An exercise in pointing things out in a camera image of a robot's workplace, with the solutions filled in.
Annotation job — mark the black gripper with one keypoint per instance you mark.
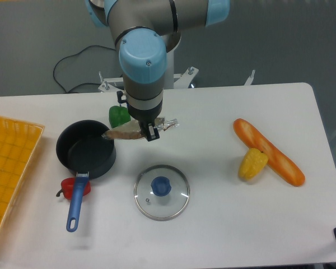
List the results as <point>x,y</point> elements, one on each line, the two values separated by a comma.
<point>145,117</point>

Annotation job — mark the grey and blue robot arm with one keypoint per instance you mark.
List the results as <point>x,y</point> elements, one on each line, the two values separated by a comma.
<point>138,29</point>

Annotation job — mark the foil-wrapped fish toy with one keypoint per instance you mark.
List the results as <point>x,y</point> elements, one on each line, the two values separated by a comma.
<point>132,131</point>

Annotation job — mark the green toy bell pepper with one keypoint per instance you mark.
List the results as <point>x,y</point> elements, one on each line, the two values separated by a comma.
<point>118,115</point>

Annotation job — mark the glass lid with blue knob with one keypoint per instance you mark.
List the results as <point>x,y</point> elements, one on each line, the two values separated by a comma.
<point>161,192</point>

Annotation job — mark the red toy bell pepper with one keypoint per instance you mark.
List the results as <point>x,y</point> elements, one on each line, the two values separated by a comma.
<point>67,188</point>

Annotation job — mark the orange toy baguette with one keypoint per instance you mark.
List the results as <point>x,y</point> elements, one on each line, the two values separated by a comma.
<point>277,161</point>

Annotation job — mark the yellow plastic basket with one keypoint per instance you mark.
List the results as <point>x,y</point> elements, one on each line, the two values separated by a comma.
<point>18,142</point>

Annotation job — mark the black pot with blue handle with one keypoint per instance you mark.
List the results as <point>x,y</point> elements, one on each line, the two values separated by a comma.
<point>83,150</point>

